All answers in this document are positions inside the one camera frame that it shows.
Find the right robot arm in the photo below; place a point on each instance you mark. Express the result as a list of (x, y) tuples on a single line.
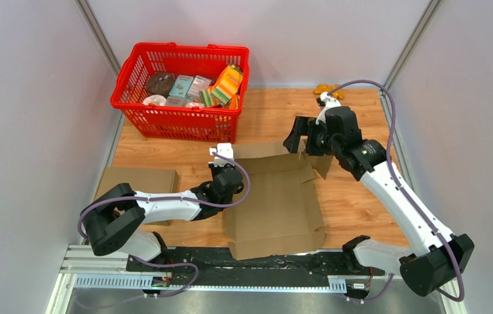
[(435, 255)]

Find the brown round packet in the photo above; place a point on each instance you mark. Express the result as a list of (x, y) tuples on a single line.
[(160, 83)]

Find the green striped sponge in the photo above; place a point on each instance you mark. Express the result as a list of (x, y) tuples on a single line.
[(207, 97)]

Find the red plastic basket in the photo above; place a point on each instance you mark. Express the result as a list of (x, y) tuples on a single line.
[(180, 118)]

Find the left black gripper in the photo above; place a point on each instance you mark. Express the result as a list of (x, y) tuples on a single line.
[(214, 169)]

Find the teal small box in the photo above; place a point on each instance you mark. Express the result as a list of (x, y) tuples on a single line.
[(181, 86)]

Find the yellow toy figure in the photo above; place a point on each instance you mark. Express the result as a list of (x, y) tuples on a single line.
[(332, 90)]

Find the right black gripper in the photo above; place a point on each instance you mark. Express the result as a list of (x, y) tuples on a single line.
[(302, 127)]

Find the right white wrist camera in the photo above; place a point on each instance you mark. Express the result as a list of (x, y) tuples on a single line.
[(326, 101)]

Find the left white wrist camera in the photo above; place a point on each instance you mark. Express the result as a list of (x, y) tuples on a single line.
[(222, 154)]

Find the striped sponge pack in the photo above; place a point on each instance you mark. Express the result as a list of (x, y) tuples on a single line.
[(227, 84)]

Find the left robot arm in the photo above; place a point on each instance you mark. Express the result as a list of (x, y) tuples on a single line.
[(111, 223)]

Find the grey pink small box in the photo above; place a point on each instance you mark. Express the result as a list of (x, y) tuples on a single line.
[(198, 84)]

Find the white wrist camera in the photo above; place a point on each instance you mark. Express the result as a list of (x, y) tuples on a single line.
[(326, 101), (222, 154)]

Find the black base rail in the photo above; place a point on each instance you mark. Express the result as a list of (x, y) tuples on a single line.
[(322, 271)]

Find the cardboard box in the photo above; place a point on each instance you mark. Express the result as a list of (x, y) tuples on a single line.
[(149, 180)]

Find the cardboard sheet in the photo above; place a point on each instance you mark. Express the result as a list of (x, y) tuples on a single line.
[(281, 214)]

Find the white round container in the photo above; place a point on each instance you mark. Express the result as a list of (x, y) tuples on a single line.
[(155, 100)]

